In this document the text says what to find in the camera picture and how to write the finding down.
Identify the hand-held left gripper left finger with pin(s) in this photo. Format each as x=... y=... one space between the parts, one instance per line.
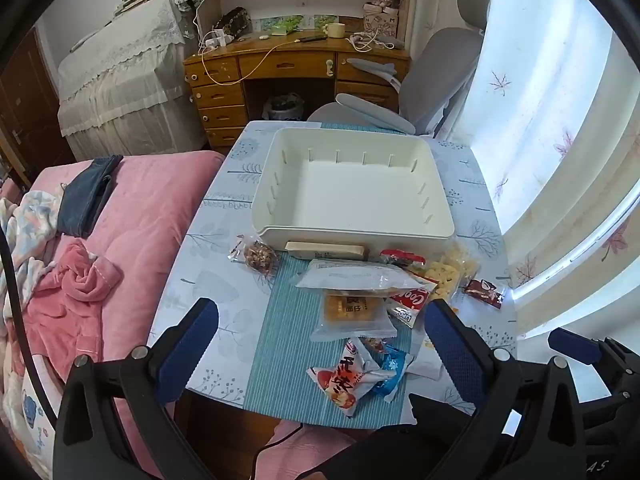
x=187 y=352

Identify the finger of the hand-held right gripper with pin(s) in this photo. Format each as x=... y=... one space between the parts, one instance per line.
x=575 y=346

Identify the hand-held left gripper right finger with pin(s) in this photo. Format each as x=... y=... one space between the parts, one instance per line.
x=455 y=355

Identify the plain white snack packet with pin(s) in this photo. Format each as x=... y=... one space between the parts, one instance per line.
x=425 y=362

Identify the blue candy packet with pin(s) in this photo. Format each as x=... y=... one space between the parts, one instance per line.
x=394 y=366

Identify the brown chocolate packet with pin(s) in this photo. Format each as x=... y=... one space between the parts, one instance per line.
x=484 y=293

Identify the red white cookie packet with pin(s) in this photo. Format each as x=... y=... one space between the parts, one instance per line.
x=407 y=302

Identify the clear red-edged snack packet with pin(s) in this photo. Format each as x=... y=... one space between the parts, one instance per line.
x=371 y=346

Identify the orange cake packet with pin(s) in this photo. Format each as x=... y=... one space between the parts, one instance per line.
x=350 y=314

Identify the clear nut snack packet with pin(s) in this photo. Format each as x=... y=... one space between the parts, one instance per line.
x=256 y=257

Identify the red white printed snack packet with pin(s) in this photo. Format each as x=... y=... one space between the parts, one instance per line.
x=340 y=384

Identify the white clear snack packet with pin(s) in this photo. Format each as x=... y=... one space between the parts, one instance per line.
x=350 y=276

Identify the beige wafer bar packet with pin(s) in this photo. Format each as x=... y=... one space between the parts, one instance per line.
x=325 y=250

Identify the white plastic storage box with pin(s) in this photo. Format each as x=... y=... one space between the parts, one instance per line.
x=350 y=190

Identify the teal striped table runner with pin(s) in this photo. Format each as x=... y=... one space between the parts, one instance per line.
x=285 y=360

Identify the leaf print tablecloth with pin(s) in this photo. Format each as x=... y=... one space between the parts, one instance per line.
x=220 y=260

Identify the pink towel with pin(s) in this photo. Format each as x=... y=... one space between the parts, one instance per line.
x=75 y=300

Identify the pink blanket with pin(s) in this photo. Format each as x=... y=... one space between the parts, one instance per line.
x=150 y=220

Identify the dark blue cloth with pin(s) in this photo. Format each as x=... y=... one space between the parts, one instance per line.
x=82 y=200

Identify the white floral cloth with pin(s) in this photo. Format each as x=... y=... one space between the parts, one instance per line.
x=30 y=230

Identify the leaf print curtain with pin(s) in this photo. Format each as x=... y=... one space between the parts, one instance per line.
x=540 y=110

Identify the trash bin with black bag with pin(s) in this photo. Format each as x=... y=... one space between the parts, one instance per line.
x=284 y=107

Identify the grey office chair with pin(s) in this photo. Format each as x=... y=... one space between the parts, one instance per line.
x=440 y=75

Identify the wooden door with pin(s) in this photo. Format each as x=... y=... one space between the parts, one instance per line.
x=25 y=110

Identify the wooden desk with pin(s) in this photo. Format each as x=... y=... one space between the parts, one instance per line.
x=280 y=65

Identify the white power strip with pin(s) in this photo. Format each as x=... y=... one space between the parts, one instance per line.
x=217 y=39

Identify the black patterned bag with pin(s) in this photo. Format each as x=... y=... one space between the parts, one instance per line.
x=232 y=21

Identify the yellow cup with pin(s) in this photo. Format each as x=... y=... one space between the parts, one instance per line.
x=334 y=31

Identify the beige printed box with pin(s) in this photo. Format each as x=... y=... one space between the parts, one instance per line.
x=380 y=16

